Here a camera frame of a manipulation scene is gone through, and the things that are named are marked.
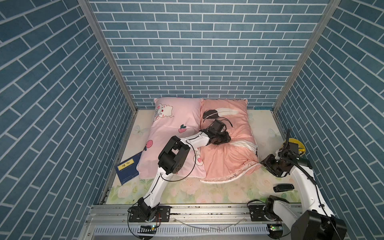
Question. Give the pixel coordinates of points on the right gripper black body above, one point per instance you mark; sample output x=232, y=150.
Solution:
x=273, y=164

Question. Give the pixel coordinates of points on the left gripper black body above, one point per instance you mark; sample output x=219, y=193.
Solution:
x=220, y=138

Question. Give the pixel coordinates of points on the salmon feather print pillow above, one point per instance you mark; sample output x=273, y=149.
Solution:
x=230, y=161

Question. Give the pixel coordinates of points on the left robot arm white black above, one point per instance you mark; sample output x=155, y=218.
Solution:
x=172, y=159

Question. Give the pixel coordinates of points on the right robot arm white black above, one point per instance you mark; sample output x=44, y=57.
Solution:
x=316, y=221

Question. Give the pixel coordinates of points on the black remote control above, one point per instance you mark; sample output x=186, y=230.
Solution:
x=283, y=188

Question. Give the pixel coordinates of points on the yellow pen cup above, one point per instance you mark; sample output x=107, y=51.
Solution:
x=300, y=145

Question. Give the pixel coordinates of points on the dark blue book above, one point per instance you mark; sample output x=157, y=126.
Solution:
x=127, y=170

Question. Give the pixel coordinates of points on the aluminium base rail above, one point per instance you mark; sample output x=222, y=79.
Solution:
x=185, y=222

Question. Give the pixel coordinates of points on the right aluminium corner post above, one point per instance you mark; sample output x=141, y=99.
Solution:
x=318, y=30

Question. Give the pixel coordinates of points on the aluminium corner post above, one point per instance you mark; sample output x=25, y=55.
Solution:
x=318, y=30
x=93, y=22

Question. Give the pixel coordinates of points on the left aluminium corner post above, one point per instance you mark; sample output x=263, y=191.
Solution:
x=93, y=22

